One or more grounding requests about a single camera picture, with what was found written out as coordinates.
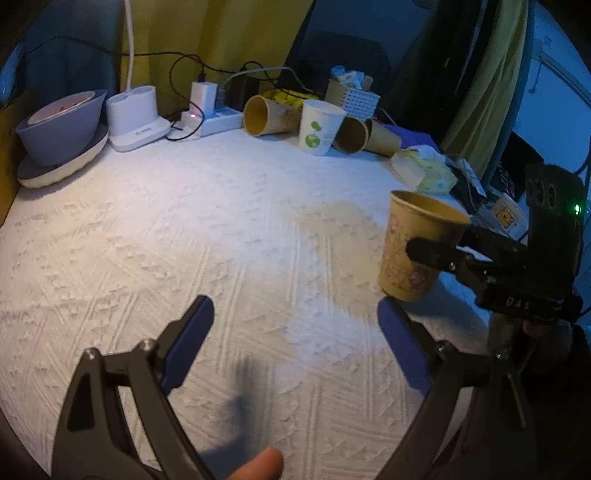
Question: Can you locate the brown paper cup lying middle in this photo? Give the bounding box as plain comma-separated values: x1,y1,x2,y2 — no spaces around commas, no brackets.
334,116,369,155

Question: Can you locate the black cable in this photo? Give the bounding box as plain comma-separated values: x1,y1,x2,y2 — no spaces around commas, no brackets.
22,34,325,142

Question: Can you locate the yellow curtain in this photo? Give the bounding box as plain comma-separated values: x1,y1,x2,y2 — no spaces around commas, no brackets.
442,1,529,176
131,0,312,116

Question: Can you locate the yellow bag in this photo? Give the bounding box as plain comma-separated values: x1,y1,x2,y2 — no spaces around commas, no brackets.
263,89,318,110

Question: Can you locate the white bear mug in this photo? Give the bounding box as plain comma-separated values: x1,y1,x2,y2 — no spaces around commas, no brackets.
491,193,528,240

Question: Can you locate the white tablecloth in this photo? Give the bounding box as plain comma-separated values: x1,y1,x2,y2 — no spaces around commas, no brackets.
1,131,422,479

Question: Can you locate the white desk lamp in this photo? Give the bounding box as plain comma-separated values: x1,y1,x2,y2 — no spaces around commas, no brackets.
105,0,171,153

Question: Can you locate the brown paper cup lying left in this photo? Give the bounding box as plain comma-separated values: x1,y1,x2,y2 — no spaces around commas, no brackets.
242,95,301,137

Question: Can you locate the purple bowl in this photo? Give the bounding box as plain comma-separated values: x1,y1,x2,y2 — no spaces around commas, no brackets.
15,89,107,166

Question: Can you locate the operator thumb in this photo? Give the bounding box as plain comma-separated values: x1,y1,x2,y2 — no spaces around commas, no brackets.
228,446,283,480

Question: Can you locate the white charger plug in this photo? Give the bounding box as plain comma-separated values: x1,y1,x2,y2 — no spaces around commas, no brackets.
189,82,217,118

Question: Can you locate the yellow curtain left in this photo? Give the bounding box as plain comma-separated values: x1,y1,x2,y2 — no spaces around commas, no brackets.
131,0,312,116

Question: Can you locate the white plate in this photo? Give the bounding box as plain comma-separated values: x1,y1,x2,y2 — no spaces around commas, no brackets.
17,123,108,189

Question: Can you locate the brown paper cup lying right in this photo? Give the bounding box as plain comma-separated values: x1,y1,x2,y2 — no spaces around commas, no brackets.
365,119,402,157

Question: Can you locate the black charger plug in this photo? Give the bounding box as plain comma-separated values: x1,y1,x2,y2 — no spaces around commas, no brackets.
225,75,260,112

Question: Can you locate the white cable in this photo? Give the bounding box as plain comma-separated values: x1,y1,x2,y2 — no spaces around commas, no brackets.
223,65,320,98

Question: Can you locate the yellow curtain right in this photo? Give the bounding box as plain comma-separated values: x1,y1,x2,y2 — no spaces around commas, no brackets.
442,1,529,176

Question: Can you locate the brown patterned paper cup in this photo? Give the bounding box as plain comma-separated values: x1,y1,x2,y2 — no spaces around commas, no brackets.
379,190,471,302

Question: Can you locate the yellow tissue pack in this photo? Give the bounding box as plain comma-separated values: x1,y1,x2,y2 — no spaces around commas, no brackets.
391,145,458,195

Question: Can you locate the white paper cup green print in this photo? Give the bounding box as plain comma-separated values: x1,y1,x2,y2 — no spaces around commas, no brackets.
298,100,346,156

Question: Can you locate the white lattice basket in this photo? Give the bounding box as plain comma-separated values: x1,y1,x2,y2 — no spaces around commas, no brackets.
325,80,381,121

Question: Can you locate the white power strip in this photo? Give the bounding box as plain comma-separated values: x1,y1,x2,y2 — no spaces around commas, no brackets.
180,108,243,139

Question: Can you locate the brown paper cup lying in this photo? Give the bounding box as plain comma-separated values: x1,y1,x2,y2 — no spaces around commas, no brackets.
334,116,369,155
365,119,402,157
242,95,301,137

